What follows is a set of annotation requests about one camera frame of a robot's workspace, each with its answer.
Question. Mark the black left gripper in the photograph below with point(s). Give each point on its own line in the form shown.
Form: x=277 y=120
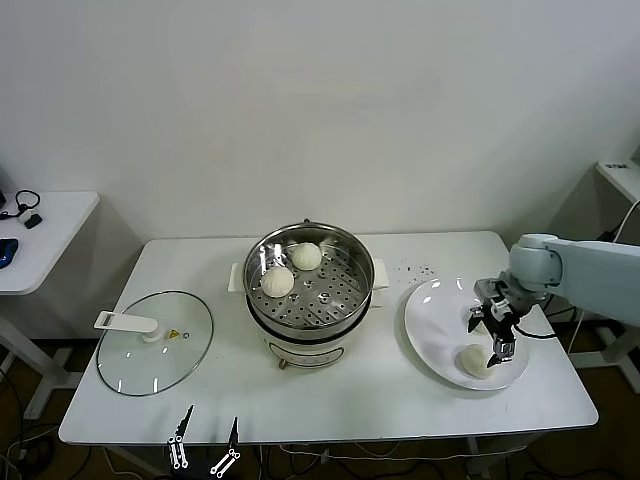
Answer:
x=195 y=472

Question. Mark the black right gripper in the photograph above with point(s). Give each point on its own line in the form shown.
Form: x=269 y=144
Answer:
x=502 y=320

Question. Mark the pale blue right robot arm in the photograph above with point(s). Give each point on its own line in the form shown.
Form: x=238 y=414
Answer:
x=590 y=270

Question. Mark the stainless steel steamer basket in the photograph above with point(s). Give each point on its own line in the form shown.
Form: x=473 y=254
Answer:
x=340 y=295

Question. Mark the white round plate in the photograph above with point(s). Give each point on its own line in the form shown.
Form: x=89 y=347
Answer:
x=430 y=330

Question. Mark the scattered dark crumbs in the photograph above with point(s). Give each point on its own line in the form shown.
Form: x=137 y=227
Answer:
x=424 y=270

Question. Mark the white electric cooker pot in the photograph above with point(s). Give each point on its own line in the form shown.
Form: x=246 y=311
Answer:
x=305 y=352

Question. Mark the white desk with legs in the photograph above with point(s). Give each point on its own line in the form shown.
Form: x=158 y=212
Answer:
x=625 y=182

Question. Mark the white rounded side table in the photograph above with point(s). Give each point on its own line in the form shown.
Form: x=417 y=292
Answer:
x=55 y=240

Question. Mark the blue computer mouse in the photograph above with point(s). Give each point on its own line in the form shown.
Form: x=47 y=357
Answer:
x=7 y=252

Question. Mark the small black box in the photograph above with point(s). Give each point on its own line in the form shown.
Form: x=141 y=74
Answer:
x=33 y=221

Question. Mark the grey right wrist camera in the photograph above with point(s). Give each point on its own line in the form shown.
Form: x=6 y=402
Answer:
x=487 y=289

